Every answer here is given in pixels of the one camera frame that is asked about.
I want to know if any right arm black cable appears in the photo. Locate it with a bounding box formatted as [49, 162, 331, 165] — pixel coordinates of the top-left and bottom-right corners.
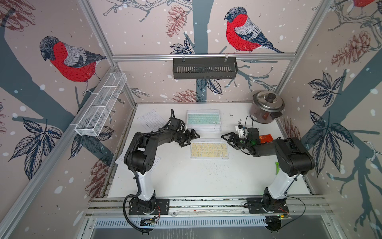
[279, 176, 307, 229]

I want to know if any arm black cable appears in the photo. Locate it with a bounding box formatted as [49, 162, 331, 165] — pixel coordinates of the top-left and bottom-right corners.
[279, 176, 307, 229]
[123, 173, 159, 234]

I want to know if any black hanging wire basket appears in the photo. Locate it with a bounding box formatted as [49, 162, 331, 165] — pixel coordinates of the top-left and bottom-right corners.
[173, 57, 238, 80]

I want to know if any green small packet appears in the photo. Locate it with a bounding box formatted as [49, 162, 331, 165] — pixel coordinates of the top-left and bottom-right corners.
[275, 162, 280, 175]

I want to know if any aluminium frame rail base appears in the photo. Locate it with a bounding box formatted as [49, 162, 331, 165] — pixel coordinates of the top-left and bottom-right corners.
[84, 195, 334, 218]

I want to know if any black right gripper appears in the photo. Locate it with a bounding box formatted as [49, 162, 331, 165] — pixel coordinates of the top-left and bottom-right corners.
[223, 132, 252, 150]

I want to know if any steel rice cooker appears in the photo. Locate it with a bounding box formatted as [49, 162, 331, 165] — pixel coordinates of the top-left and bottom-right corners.
[249, 91, 285, 124]

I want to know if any green keyboard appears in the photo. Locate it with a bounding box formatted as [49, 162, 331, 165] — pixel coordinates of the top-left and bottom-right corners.
[186, 110, 221, 132]

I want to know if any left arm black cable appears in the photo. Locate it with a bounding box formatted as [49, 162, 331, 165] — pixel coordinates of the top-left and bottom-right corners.
[123, 173, 159, 234]

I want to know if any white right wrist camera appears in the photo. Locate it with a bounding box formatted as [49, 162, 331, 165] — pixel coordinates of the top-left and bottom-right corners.
[235, 121, 245, 137]

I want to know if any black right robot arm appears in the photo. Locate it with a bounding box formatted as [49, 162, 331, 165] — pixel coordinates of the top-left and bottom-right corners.
[221, 125, 314, 213]

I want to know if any white wire mesh basket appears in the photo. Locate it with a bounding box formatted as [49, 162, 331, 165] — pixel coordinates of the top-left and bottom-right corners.
[75, 72, 127, 136]

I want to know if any red small packet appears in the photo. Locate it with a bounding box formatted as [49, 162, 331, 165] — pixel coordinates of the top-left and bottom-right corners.
[259, 134, 274, 144]

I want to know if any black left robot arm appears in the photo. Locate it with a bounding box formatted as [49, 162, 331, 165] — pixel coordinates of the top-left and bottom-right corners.
[124, 117, 200, 215]

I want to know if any white keyboard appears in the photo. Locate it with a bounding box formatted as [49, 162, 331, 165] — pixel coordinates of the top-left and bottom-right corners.
[115, 152, 128, 168]
[138, 110, 166, 131]

